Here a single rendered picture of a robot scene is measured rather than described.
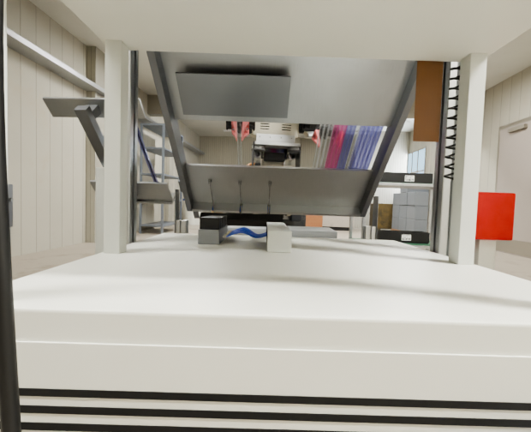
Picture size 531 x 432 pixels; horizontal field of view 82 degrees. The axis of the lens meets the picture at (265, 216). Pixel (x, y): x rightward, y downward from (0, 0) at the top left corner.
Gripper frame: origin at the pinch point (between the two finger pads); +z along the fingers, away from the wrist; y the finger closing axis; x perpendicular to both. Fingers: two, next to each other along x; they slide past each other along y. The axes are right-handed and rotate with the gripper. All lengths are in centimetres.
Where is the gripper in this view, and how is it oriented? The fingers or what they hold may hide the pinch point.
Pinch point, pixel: (239, 138)
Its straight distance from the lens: 104.8
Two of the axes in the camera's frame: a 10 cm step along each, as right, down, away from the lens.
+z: 0.0, 8.1, -5.8
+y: 10.0, 0.2, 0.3
